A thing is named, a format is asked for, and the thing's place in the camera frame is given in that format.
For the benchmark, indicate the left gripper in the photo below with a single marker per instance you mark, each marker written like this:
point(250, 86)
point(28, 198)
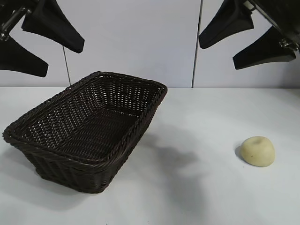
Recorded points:
point(9, 21)

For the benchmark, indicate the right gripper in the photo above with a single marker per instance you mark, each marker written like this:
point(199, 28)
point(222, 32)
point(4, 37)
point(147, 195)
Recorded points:
point(283, 18)

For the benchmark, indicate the pale yellow egg yolk pastry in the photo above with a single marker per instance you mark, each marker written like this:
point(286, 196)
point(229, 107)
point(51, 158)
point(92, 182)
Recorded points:
point(257, 151)

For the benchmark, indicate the dark brown wicker basket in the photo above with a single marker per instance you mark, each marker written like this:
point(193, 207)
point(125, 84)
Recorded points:
point(58, 168)

